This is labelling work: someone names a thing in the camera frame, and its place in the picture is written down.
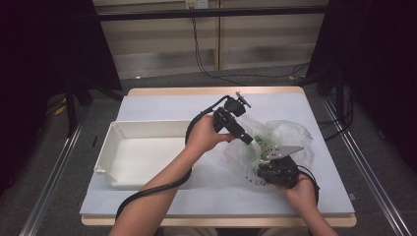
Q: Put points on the black metal stand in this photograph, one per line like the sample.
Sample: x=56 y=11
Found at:
x=339 y=95
x=70 y=111

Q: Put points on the clear plastic bag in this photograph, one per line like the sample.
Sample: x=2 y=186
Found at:
x=291 y=132

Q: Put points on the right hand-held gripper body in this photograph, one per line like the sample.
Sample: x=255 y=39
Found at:
x=282 y=173

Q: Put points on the black horizontal bar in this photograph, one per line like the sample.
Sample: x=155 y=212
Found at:
x=209 y=13

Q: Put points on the white plastic tray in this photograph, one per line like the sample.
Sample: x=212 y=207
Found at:
x=141 y=157

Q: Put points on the green snack packet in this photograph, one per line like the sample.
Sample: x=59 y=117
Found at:
x=262 y=141

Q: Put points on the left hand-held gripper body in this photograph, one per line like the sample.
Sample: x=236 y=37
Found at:
x=229 y=111

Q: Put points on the dark curtain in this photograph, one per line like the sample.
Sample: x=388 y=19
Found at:
x=377 y=65
x=39 y=65

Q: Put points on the yellow tape piece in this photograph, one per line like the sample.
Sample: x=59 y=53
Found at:
x=60 y=110

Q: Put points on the person's left hand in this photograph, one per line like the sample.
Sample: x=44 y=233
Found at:
x=203 y=136

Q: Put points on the person's right hand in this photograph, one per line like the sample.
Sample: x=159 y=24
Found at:
x=303 y=195

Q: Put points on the pale blue table mat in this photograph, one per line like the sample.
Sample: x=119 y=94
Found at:
x=223 y=200

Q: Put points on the white wall socket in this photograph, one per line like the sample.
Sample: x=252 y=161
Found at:
x=196 y=4

